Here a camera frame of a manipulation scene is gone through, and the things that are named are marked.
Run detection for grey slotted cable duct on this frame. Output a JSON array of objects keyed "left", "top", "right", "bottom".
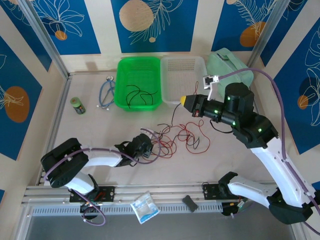
[{"left": 32, "top": 202, "right": 223, "bottom": 217}]

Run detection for small green bottle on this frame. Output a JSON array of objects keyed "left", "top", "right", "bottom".
[{"left": 70, "top": 96, "right": 86, "bottom": 115}]

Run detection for white blue sachet packet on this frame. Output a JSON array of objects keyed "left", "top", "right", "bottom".
[{"left": 129, "top": 191, "right": 161, "bottom": 225}]

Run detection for small black block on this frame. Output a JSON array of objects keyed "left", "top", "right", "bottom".
[{"left": 182, "top": 195, "right": 198, "bottom": 213}]

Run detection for aluminium frame post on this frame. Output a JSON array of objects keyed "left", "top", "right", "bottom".
[
  {"left": 247, "top": 0, "right": 292, "bottom": 68},
  {"left": 18, "top": 0, "right": 71, "bottom": 80}
]

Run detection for aluminium mounting rail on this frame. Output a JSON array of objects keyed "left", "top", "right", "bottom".
[{"left": 23, "top": 181, "right": 276, "bottom": 203}]

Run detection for green plastic basket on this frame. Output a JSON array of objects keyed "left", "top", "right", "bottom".
[{"left": 113, "top": 56, "right": 162, "bottom": 112}]

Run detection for aluminium table side rail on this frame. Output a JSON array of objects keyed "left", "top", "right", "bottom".
[{"left": 39, "top": 74, "right": 73, "bottom": 173}]

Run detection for black wire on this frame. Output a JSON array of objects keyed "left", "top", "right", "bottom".
[
  {"left": 149, "top": 131, "right": 167, "bottom": 152},
  {"left": 124, "top": 84, "right": 143, "bottom": 111},
  {"left": 139, "top": 89, "right": 160, "bottom": 106},
  {"left": 178, "top": 133, "right": 201, "bottom": 151}
]

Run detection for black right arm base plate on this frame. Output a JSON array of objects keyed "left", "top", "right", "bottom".
[{"left": 202, "top": 183, "right": 226, "bottom": 201}]

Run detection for white plastic basket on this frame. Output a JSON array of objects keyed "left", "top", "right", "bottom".
[{"left": 159, "top": 56, "right": 212, "bottom": 105}]

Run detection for black wires on table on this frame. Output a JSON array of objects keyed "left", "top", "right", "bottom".
[{"left": 172, "top": 121, "right": 201, "bottom": 146}]

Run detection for blue stethoscope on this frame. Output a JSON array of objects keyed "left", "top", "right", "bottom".
[{"left": 96, "top": 75, "right": 117, "bottom": 111}]

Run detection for mint green zip pouch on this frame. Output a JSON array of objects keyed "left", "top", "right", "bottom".
[{"left": 206, "top": 47, "right": 255, "bottom": 100}]

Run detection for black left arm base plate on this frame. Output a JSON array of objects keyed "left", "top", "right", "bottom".
[{"left": 69, "top": 186, "right": 116, "bottom": 203}]

